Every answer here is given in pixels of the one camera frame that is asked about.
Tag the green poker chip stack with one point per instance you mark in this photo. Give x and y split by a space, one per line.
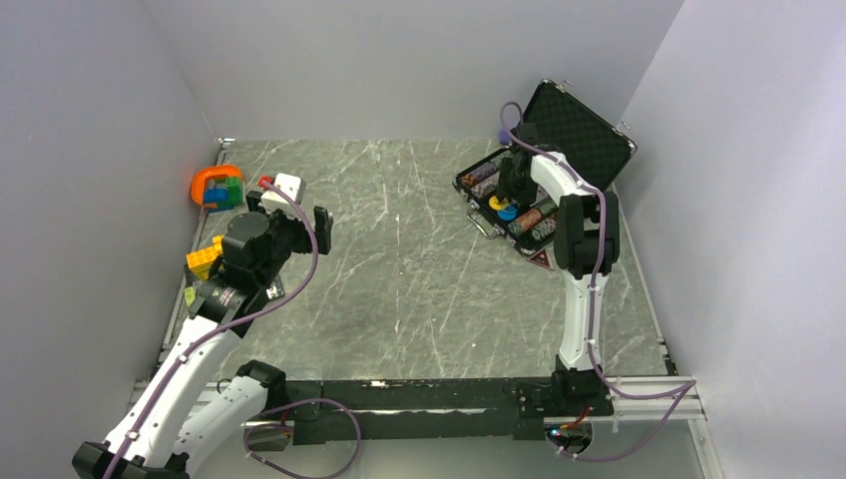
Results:
546 207

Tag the triangular red warning card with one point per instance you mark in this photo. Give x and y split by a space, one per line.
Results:
541 258

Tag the yellow toy block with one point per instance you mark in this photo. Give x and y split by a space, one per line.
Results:
200 262

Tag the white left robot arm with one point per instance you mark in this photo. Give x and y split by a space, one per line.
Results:
161 436

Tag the blue orange ten chip stack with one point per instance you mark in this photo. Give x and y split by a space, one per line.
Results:
485 187

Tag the black poker chip case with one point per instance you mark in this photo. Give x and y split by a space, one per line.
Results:
596 149

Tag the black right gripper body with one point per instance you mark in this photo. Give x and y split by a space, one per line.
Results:
515 187

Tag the perforated metal plate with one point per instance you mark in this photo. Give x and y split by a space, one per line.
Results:
276 289

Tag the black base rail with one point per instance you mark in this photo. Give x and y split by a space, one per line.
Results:
339 423

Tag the purple poker chip stack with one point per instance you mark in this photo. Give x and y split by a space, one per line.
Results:
482 173

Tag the orange plastic bowl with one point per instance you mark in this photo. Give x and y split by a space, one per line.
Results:
212 177

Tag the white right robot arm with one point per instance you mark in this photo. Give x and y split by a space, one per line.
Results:
585 248

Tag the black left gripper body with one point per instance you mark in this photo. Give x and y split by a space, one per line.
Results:
289 235

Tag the red poker chip stack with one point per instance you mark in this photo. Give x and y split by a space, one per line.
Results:
529 219

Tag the blue toy block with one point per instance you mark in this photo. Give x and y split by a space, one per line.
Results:
212 198

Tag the green toy block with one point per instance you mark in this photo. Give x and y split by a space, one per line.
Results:
234 190

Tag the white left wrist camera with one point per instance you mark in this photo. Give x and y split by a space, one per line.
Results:
281 192

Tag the aluminium frame rail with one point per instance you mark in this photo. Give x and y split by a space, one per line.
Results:
630 399

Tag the blue round button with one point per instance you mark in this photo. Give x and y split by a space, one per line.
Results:
507 214

